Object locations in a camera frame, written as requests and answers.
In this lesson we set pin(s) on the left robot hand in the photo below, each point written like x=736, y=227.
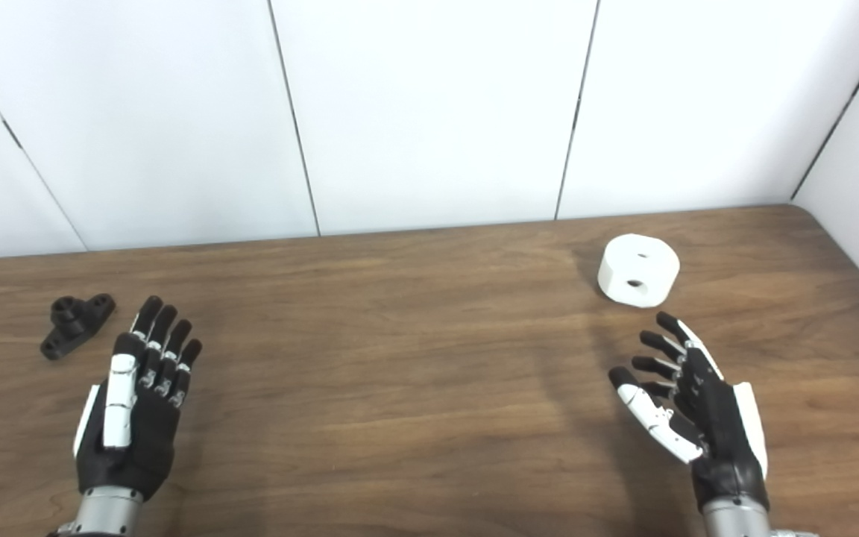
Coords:
x=139, y=432

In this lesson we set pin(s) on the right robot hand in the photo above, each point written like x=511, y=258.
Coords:
x=724, y=432

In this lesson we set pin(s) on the black holder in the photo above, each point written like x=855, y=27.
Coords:
x=75, y=322

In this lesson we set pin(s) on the round white piece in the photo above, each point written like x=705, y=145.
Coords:
x=634, y=268

